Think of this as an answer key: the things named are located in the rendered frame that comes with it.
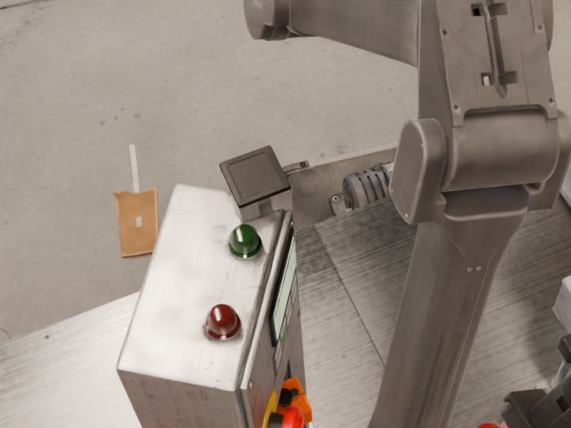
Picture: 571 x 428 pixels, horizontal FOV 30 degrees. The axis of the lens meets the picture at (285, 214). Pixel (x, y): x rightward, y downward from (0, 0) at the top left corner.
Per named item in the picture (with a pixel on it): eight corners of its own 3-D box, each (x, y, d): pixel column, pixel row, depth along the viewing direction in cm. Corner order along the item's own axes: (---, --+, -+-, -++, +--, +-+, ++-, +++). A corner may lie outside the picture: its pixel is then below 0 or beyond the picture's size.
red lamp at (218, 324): (202, 338, 79) (199, 324, 77) (211, 307, 81) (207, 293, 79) (236, 345, 79) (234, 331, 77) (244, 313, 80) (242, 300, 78)
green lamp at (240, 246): (225, 258, 83) (223, 243, 81) (233, 229, 84) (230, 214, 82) (257, 263, 82) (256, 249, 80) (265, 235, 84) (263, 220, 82)
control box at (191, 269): (151, 456, 94) (112, 369, 78) (200, 289, 103) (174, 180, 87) (262, 478, 93) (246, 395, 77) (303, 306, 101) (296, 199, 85)
